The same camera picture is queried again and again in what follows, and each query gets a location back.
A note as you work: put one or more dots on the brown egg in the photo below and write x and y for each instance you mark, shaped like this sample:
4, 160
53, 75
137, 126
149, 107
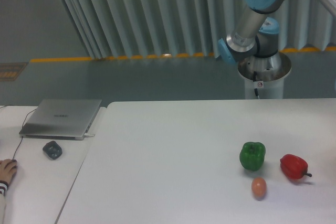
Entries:
259, 187

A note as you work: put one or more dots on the green bell pepper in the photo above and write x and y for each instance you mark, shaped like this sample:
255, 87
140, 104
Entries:
252, 155

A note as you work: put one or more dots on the white folded curtain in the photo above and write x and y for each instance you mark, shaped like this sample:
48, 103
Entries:
130, 28

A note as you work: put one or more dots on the person's hand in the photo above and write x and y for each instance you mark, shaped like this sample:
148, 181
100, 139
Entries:
7, 173

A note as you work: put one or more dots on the silver closed laptop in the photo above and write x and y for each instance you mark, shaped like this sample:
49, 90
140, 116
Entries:
61, 119

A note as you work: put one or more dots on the small black device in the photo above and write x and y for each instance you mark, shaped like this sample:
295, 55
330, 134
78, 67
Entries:
53, 150

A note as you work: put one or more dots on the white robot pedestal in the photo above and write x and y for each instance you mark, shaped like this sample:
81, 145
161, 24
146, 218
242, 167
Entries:
264, 78

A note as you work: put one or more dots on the striped sleeve forearm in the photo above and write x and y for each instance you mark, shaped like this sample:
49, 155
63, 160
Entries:
3, 188

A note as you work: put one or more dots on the red bell pepper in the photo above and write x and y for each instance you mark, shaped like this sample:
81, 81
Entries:
294, 167

